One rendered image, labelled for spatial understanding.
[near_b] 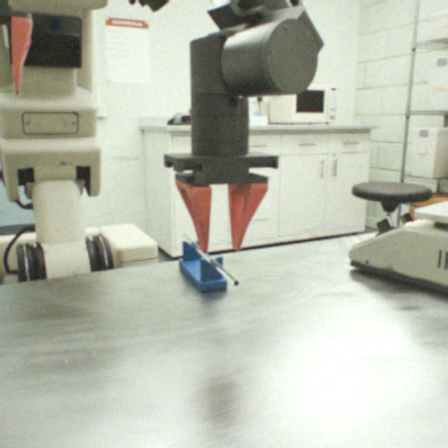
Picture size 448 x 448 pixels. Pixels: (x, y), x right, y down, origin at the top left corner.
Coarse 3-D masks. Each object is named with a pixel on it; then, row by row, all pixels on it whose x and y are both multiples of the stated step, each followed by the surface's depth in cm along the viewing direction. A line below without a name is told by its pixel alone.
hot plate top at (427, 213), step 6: (438, 204) 55; (444, 204) 55; (420, 210) 51; (426, 210) 51; (432, 210) 51; (438, 210) 51; (444, 210) 51; (420, 216) 51; (426, 216) 50; (432, 216) 50; (438, 216) 49; (444, 216) 49; (444, 222) 49
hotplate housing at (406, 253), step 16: (416, 224) 53; (432, 224) 53; (368, 240) 56; (384, 240) 54; (400, 240) 53; (416, 240) 51; (432, 240) 50; (352, 256) 58; (368, 256) 56; (384, 256) 54; (400, 256) 53; (416, 256) 51; (432, 256) 50; (384, 272) 55; (400, 272) 53; (416, 272) 52; (432, 272) 50; (432, 288) 51
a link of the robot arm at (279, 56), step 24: (216, 0) 43; (216, 24) 44; (240, 24) 42; (264, 24) 36; (288, 24) 35; (312, 24) 36; (240, 48) 36; (264, 48) 34; (288, 48) 35; (312, 48) 37; (240, 72) 37; (264, 72) 35; (288, 72) 35; (312, 72) 37
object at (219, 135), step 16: (192, 96) 42; (208, 96) 41; (192, 112) 43; (208, 112) 41; (224, 112) 41; (240, 112) 42; (192, 128) 43; (208, 128) 42; (224, 128) 42; (240, 128) 42; (192, 144) 44; (208, 144) 42; (224, 144) 42; (240, 144) 43; (176, 160) 41; (192, 160) 41; (208, 160) 41; (224, 160) 42; (240, 160) 42; (256, 160) 43; (272, 160) 43
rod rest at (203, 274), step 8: (184, 248) 58; (192, 248) 59; (184, 256) 59; (192, 256) 59; (200, 256) 59; (184, 264) 57; (192, 264) 57; (200, 264) 51; (208, 264) 51; (184, 272) 57; (192, 272) 54; (200, 272) 52; (208, 272) 51; (216, 272) 52; (192, 280) 54; (200, 280) 52; (208, 280) 52; (216, 280) 52; (224, 280) 52; (200, 288) 51; (208, 288) 51; (216, 288) 51; (224, 288) 52
